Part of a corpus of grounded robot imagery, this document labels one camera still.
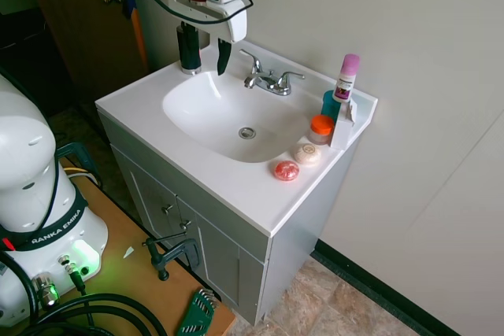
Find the red round soap bar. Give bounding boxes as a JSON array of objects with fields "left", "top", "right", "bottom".
[{"left": 272, "top": 160, "right": 302, "bottom": 180}]

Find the jar with orange lid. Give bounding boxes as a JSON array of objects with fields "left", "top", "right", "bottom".
[{"left": 306, "top": 114, "right": 335, "bottom": 146}]

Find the beige round soap bar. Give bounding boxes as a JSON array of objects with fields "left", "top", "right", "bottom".
[{"left": 291, "top": 142, "right": 322, "bottom": 165}]

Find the chrome sink faucet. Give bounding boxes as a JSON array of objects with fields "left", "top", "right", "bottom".
[{"left": 243, "top": 68, "right": 295, "bottom": 97}]

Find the white bottle with pink cap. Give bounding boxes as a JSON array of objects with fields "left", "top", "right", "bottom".
[{"left": 332, "top": 54, "right": 361, "bottom": 104}]

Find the chrome faucet lever handle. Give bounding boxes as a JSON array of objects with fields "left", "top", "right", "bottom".
[
  {"left": 280, "top": 71, "right": 306, "bottom": 89},
  {"left": 239, "top": 49, "right": 264, "bottom": 75}
]

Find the green hex key set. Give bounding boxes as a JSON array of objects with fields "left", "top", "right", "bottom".
[{"left": 175, "top": 288, "right": 217, "bottom": 336}]

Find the white bathroom sink vanity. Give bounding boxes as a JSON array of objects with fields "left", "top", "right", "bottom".
[{"left": 94, "top": 39, "right": 379, "bottom": 238}]

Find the small white carton box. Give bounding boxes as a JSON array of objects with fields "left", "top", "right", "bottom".
[{"left": 328, "top": 100, "right": 360, "bottom": 150}]

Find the teal plastic cup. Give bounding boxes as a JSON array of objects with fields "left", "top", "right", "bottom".
[{"left": 321, "top": 90, "right": 344, "bottom": 121}]

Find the grey vanity cabinet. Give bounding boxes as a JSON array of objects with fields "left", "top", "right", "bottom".
[{"left": 96, "top": 110, "right": 358, "bottom": 326}]

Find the brown wooden door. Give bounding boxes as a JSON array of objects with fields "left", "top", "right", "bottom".
[{"left": 19, "top": 0, "right": 149, "bottom": 105}]

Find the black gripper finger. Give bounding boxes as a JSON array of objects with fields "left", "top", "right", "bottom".
[
  {"left": 182, "top": 20, "right": 198, "bottom": 57},
  {"left": 215, "top": 35, "right": 234, "bottom": 77}
]

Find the black metal C-clamp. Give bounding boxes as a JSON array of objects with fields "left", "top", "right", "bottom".
[{"left": 142, "top": 232, "right": 202, "bottom": 282}]

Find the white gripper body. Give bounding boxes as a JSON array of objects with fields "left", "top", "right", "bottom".
[{"left": 166, "top": 0, "right": 249, "bottom": 44}]

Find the silver round base connector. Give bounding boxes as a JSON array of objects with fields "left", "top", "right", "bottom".
[{"left": 31, "top": 271, "right": 61, "bottom": 310}]

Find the thick black power cable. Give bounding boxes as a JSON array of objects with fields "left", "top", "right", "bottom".
[{"left": 0, "top": 251, "right": 176, "bottom": 336}]

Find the dark teal metal frame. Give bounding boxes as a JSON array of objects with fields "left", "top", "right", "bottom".
[{"left": 54, "top": 142, "right": 102, "bottom": 190}]

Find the black wall baseboard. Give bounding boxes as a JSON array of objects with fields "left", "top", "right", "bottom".
[{"left": 310, "top": 239, "right": 462, "bottom": 336}]

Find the black cable with metal plug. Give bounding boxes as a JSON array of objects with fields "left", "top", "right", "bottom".
[{"left": 57, "top": 255, "right": 88, "bottom": 296}]

